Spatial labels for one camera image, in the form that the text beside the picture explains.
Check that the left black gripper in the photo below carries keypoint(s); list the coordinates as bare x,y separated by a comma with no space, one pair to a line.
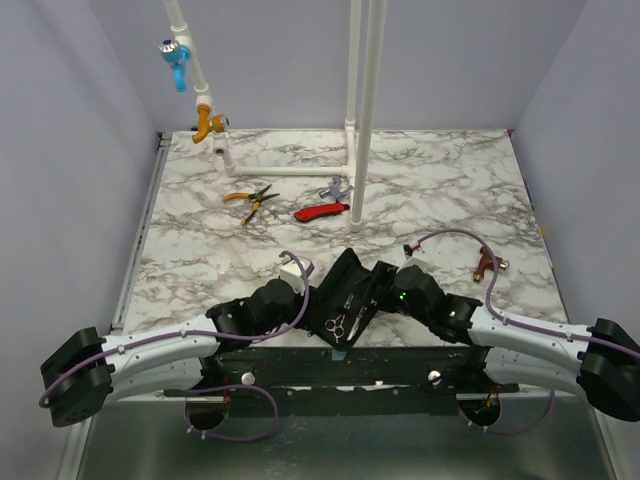
308,319

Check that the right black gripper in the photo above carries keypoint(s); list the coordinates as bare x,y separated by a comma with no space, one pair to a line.
385,282

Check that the black fabric tool case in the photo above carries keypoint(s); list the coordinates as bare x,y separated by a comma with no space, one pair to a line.
348,297

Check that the silver hair scissors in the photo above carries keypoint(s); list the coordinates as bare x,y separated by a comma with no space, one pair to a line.
335,326

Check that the silver thinning scissors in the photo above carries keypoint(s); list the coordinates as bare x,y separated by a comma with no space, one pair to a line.
359,319

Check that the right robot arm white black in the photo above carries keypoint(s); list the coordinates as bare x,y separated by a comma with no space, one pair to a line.
602,360

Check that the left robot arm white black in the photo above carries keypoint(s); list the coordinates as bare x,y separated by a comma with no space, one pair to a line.
90,370

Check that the red utility knife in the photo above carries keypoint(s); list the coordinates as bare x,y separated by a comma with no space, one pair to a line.
320,211

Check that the brown faucet tap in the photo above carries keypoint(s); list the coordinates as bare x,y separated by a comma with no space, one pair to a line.
486,263

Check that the orange faucet tap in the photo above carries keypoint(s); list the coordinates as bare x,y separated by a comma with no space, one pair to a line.
208,124

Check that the blue faucet tap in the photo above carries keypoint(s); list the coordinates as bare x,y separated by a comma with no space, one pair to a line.
176,56

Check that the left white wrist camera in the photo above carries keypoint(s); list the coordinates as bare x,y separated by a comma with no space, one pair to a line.
291,273

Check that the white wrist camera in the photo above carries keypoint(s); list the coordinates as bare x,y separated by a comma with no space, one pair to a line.
412,258
291,273

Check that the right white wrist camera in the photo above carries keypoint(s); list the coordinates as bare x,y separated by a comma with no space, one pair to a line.
412,258

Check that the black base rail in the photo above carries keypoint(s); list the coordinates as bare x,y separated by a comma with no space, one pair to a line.
316,381

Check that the yellow handled pliers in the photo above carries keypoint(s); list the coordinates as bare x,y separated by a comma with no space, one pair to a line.
256,198

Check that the white PVC pipe frame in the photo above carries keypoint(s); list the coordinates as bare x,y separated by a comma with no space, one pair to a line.
360,105

